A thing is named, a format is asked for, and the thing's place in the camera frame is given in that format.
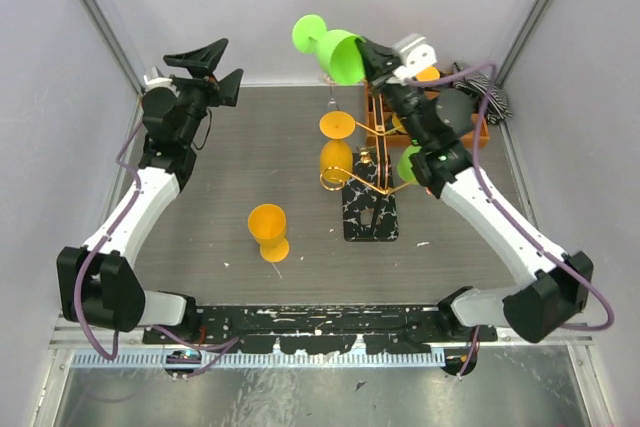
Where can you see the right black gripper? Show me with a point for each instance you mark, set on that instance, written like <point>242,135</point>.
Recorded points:
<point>377,62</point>

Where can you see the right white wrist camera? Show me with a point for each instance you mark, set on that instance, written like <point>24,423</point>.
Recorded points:
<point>416,55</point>

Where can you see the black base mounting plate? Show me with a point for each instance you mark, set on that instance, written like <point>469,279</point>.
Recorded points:
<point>324,329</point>

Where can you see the orange goblet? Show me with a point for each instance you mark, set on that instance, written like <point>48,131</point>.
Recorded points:
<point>267,224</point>
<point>336,157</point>
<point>429,74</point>

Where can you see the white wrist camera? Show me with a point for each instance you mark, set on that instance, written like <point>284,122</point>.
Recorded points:
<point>416,55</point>
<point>153,78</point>

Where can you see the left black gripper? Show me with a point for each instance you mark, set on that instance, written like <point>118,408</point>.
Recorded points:
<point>226,91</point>

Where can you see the orange goblet front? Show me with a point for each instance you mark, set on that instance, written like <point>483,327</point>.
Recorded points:
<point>267,224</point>

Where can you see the gold wine glass rack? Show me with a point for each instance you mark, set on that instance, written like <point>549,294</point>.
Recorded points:
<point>368,204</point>

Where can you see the clear champagne flute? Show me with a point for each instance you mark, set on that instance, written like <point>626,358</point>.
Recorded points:
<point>332,104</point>

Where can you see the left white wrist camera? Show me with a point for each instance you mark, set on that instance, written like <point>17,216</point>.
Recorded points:
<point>153,78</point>

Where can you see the striped grey cloth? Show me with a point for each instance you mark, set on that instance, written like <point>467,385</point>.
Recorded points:
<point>476,85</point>

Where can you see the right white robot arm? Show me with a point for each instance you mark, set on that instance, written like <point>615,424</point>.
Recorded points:
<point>551,285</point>

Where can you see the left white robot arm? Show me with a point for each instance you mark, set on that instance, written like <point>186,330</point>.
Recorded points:
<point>97,283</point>

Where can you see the green goblet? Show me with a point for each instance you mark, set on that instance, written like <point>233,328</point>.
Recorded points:
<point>404,165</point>
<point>335,50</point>

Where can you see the slotted cable duct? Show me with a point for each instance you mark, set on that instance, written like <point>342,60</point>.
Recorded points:
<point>189,359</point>

